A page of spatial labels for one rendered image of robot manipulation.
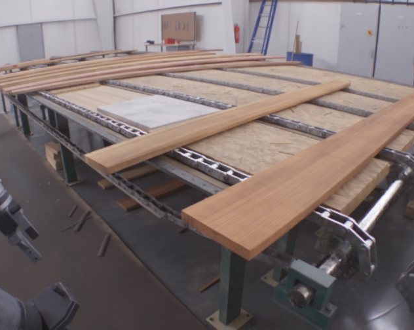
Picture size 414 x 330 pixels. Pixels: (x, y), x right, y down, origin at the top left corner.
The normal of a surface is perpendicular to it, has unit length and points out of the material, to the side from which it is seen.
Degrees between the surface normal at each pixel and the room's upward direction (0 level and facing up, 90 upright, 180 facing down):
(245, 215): 0
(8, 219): 83
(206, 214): 0
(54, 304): 25
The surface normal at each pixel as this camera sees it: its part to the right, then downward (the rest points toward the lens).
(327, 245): -0.73, 0.28
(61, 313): -0.19, -0.68
